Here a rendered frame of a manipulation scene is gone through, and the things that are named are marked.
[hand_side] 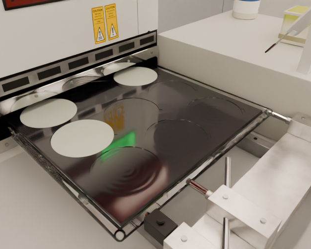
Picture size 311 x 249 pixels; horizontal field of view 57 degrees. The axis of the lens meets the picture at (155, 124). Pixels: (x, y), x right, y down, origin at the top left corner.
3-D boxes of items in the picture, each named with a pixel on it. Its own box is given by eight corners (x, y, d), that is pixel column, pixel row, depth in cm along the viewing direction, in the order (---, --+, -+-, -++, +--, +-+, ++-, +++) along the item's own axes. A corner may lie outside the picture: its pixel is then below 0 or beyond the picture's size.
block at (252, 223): (205, 212, 37) (207, 196, 35) (219, 197, 39) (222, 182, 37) (262, 253, 32) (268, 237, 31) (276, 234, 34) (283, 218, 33)
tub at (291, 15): (275, 41, 65) (283, 10, 61) (288, 34, 70) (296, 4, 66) (310, 50, 61) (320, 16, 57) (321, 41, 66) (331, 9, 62)
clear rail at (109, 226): (-10, 118, 53) (-13, 111, 52) (-2, 115, 54) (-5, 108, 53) (119, 247, 32) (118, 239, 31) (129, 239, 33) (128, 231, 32)
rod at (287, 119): (266, 117, 54) (268, 110, 53) (270, 114, 55) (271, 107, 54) (291, 127, 51) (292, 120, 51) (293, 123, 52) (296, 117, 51)
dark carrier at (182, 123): (0, 114, 53) (-1, 112, 53) (136, 62, 73) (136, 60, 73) (121, 227, 34) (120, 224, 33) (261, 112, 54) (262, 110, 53)
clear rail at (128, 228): (111, 239, 33) (110, 231, 32) (266, 112, 55) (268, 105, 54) (119, 247, 32) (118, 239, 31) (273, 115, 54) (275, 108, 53)
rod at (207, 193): (183, 186, 40) (184, 179, 39) (190, 181, 40) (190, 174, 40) (211, 205, 37) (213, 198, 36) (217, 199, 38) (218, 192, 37)
